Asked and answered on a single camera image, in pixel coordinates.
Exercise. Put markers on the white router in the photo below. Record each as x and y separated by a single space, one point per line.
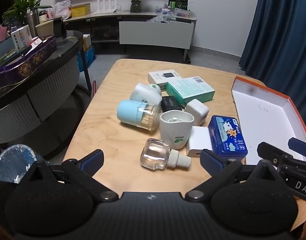
105 10

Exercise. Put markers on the black tube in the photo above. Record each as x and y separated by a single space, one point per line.
187 60

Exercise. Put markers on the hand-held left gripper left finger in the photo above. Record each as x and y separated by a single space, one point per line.
94 158

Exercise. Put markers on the white plastic bottle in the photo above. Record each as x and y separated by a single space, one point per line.
43 16

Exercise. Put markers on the trash bin with blue bag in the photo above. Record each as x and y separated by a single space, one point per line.
10 162

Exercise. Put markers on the white cabinet panel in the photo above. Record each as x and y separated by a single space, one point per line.
155 35

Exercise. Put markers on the blue curtain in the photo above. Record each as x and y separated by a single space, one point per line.
280 42

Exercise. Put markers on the blue cartoon plastic box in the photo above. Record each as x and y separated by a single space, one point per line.
225 135

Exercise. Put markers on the white cup-shaped heater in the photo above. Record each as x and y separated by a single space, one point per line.
173 135

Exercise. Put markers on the black and green box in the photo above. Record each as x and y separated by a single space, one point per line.
178 2

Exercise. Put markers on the white charger box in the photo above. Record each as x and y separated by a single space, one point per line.
161 76

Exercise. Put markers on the purple ornate tin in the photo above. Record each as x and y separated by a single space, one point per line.
30 65

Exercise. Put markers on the red spiral stick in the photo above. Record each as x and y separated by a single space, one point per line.
94 87

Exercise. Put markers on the white and blue carton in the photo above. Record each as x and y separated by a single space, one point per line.
20 37

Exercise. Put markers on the small black box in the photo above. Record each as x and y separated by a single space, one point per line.
58 27

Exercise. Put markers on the white device with green button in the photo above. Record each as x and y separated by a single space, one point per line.
143 93

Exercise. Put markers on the dark round glass-top table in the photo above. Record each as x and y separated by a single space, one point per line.
43 100

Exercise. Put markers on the blue plastic bag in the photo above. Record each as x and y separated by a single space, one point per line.
86 57

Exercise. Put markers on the light blue toothpick holder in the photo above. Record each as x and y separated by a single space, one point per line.
129 112

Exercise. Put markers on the black wall charger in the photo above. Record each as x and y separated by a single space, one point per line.
170 103

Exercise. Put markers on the white tv cabinet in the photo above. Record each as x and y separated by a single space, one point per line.
103 31

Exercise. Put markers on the teal cardboard box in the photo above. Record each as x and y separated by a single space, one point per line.
190 90

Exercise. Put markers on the clear plastic bags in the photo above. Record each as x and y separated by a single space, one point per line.
159 18

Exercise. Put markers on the white cube charger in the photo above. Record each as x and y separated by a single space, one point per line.
196 110

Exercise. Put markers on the white plastic bag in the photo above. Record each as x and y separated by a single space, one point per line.
61 8

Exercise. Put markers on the yellow box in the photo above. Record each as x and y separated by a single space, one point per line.
80 11

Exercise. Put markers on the pile of small boxes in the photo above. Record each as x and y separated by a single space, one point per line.
173 12

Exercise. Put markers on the green leafy plant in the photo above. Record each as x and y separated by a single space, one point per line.
20 7

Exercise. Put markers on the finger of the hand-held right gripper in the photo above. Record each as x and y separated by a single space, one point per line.
273 152
301 146

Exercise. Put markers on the clear liquid refill bottle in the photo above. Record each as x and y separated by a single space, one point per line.
154 152

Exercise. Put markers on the taped cardboard box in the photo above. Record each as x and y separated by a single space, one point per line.
87 41

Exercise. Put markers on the beige pot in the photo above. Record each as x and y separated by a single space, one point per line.
44 28

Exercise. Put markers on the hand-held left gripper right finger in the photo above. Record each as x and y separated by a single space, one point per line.
210 161

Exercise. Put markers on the steel thermos cup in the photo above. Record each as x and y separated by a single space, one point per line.
33 23

